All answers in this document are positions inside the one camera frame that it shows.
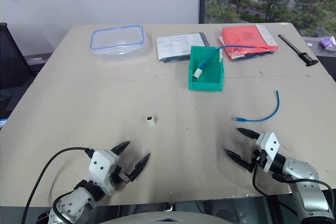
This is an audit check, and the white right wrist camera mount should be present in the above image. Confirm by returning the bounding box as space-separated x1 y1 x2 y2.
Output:
255 132 281 174

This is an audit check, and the black mesh office chair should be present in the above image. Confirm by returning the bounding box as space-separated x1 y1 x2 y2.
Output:
0 22 37 120

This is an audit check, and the green plastic bin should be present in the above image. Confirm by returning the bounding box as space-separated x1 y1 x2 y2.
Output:
187 45 225 92

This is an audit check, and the red packaged cloth packet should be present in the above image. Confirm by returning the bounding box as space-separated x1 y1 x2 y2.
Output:
218 24 280 63

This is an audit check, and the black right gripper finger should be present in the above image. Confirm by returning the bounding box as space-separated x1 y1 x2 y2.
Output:
237 127 261 140
223 148 255 174

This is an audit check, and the crumpled purple wrapper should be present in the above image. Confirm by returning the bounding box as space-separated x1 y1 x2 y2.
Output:
319 35 336 51

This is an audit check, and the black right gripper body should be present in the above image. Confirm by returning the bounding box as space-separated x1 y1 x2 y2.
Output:
251 147 267 174

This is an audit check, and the blue cable with white coupler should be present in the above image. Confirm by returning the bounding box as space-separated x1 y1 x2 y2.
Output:
193 45 257 80

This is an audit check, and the black caliper tool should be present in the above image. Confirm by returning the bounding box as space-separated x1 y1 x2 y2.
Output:
278 34 319 68

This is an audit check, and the dark side table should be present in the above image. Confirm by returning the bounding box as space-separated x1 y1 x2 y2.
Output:
301 36 336 83

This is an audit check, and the grey robot torso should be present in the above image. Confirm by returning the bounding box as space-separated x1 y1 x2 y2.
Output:
98 209 233 224

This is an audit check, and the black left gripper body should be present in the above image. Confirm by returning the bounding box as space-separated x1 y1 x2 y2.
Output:
111 164 132 187

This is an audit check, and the clear container with blue rim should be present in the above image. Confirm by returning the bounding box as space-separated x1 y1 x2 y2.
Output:
90 25 148 63

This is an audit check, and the small white connector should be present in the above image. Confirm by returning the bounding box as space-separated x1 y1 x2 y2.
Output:
144 114 156 127

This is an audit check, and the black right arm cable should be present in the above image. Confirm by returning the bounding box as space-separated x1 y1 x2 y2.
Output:
252 155 336 196

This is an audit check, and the dark packet with white label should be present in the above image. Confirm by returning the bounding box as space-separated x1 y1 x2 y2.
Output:
156 31 210 65

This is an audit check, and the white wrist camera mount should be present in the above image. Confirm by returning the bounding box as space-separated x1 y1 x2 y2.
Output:
88 150 120 196
255 132 281 174

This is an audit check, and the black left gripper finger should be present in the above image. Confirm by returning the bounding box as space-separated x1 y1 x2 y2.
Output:
130 152 151 183
110 141 131 160

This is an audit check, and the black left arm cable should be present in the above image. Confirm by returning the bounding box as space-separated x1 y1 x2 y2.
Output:
20 147 96 224

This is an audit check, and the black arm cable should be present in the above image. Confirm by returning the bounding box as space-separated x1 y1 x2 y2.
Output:
252 155 336 196
20 147 96 224

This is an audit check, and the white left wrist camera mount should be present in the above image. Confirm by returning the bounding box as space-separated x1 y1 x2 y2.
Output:
88 150 120 196

